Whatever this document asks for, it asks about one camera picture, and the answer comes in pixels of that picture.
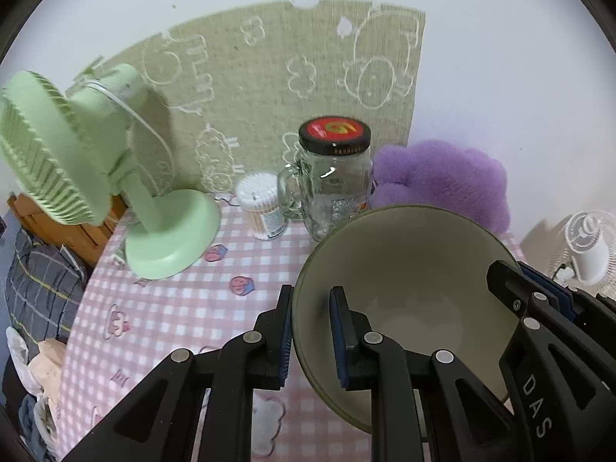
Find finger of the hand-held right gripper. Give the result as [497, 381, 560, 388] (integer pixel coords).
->
[486, 260, 616, 462]
[521, 262, 616, 335]

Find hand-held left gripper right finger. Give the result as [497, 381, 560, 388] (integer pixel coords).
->
[328, 286, 530, 462]

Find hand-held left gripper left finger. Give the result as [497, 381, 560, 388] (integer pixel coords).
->
[62, 285, 294, 462]

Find cream bowl blue band print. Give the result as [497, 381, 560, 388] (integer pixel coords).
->
[292, 204, 530, 436]

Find white floor fan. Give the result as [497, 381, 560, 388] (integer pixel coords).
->
[549, 209, 616, 294]

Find pink checked printed tablecloth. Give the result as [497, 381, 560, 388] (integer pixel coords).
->
[55, 197, 527, 462]

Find cotton swab container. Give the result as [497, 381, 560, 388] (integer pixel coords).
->
[235, 172, 288, 240]

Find glass mug jar black lid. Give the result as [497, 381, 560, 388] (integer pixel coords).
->
[275, 116, 375, 243]

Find purple plush cushion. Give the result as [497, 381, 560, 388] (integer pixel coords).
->
[370, 139, 511, 234]

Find green desk fan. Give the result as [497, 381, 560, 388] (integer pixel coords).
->
[0, 62, 222, 280]

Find pale crumpled clothes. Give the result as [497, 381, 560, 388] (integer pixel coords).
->
[5, 327, 65, 410]

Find grey plaid bedding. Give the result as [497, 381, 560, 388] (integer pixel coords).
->
[0, 228, 90, 362]

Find wooden chair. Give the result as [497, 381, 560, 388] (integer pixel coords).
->
[7, 192, 128, 266]

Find green cartoon wall mat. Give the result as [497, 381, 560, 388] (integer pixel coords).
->
[65, 0, 427, 203]

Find white fan cable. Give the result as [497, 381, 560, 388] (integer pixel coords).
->
[72, 79, 167, 147]

